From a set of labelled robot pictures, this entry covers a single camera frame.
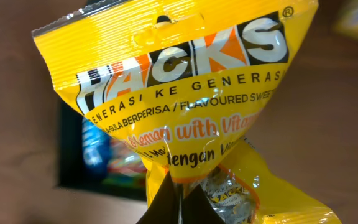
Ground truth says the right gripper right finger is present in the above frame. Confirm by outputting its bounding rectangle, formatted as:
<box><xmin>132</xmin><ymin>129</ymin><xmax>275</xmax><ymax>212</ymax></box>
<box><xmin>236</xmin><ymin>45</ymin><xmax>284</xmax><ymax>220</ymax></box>
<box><xmin>181</xmin><ymin>185</ymin><xmax>225</xmax><ymax>224</ymax></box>

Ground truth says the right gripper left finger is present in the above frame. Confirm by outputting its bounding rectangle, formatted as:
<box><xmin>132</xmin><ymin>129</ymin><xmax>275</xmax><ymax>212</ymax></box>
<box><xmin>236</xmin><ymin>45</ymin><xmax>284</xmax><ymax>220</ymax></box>
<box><xmin>137</xmin><ymin>172</ymin><xmax>181</xmax><ymax>224</ymax></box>

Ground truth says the green Haribo gummy bag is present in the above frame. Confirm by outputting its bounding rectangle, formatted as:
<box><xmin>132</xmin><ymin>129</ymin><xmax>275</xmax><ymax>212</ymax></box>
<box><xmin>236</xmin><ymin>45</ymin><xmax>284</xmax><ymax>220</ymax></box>
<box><xmin>103</xmin><ymin>139</ymin><xmax>147</xmax><ymax>189</ymax></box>

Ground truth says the blue Oreo cookie pack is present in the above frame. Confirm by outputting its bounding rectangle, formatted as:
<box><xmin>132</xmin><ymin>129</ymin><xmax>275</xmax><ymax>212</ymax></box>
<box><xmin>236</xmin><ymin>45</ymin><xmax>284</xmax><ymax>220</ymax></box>
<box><xmin>81</xmin><ymin>118</ymin><xmax>112</xmax><ymax>180</ymax></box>

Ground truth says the black gift box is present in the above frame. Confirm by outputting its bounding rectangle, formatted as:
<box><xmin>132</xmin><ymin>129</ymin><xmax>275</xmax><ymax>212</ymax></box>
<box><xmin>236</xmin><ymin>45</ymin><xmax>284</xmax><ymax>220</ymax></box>
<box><xmin>57</xmin><ymin>101</ymin><xmax>146</xmax><ymax>202</ymax></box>

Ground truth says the yellow Hacks candy bag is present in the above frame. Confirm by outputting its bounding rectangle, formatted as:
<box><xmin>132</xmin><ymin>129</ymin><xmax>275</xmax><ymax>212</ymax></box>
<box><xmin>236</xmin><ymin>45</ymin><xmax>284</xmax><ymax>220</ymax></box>
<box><xmin>32</xmin><ymin>0</ymin><xmax>339</xmax><ymax>223</ymax></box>

